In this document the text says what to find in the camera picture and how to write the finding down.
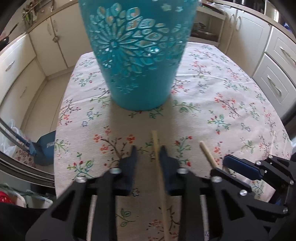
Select teal perforated plastic basket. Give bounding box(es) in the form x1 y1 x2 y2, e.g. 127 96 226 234
79 1 198 111

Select white drawer unit right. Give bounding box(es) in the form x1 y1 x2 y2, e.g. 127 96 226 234
215 1 295 121

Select white lower cabinets back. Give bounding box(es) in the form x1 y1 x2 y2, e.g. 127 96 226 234
28 1 92 76

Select white drawer unit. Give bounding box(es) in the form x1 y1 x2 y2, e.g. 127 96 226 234
215 1 295 121
1 34 45 128

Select black wok on stove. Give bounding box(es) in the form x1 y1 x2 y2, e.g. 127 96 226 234
0 23 18 51

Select white drawer unit left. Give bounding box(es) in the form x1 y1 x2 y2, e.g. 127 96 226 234
1 34 45 128

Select floral tablecloth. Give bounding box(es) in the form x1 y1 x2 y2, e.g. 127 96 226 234
54 43 292 240

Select blue dustpan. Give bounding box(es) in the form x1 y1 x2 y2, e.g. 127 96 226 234
29 131 56 166

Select mop with blue clip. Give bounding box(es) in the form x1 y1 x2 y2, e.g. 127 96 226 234
1 118 37 156

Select wall utensil rack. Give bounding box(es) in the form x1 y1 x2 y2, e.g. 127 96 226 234
22 0 55 25

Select white tiered storage cart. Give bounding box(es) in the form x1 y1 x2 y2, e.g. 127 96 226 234
189 4 226 47

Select white plastic bag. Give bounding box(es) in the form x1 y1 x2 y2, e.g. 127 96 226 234
1 118 27 158

